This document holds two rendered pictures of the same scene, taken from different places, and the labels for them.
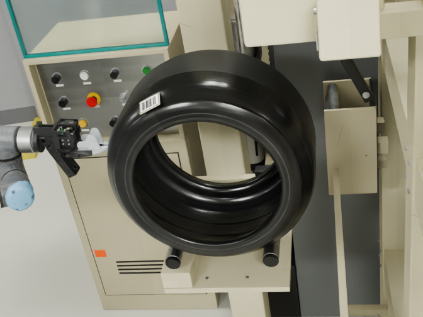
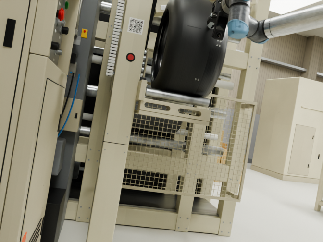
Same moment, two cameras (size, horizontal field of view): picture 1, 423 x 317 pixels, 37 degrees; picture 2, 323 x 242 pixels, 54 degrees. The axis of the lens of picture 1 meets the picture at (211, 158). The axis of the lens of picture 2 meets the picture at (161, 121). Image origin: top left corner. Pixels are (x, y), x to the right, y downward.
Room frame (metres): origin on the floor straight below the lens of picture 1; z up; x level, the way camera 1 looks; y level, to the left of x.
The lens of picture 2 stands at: (2.27, 1.56, 0.78)
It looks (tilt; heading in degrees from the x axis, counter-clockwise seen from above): 1 degrees down; 246
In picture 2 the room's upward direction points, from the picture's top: 10 degrees clockwise
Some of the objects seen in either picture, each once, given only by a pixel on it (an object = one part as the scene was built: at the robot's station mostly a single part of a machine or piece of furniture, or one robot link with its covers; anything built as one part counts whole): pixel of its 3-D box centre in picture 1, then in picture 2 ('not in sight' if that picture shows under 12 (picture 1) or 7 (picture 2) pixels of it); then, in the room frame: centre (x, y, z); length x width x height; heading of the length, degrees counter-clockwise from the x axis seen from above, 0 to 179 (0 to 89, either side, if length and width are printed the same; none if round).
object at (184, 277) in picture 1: (186, 241); (174, 109); (1.58, 0.12, 0.83); 0.36 x 0.09 x 0.06; 167
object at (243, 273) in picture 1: (231, 248); (167, 116); (1.55, -0.02, 0.80); 0.37 x 0.36 x 0.02; 77
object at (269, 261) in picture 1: (273, 222); (166, 98); (1.51, -0.15, 0.90); 0.35 x 0.05 x 0.05; 167
